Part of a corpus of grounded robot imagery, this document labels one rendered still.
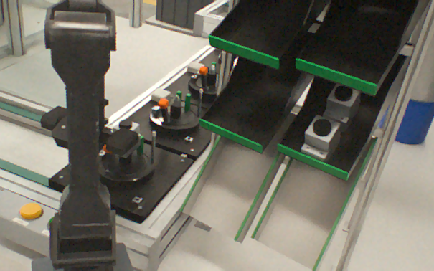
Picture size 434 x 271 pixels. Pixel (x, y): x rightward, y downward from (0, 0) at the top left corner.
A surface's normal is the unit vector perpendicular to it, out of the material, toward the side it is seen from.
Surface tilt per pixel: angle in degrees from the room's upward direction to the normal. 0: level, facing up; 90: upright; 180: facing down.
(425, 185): 0
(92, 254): 10
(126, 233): 0
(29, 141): 0
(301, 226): 45
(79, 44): 88
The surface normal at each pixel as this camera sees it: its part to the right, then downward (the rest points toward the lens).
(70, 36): 0.22, 0.20
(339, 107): -0.54, 0.71
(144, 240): 0.11, -0.84
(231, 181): -0.30, -0.32
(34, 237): -0.39, 0.45
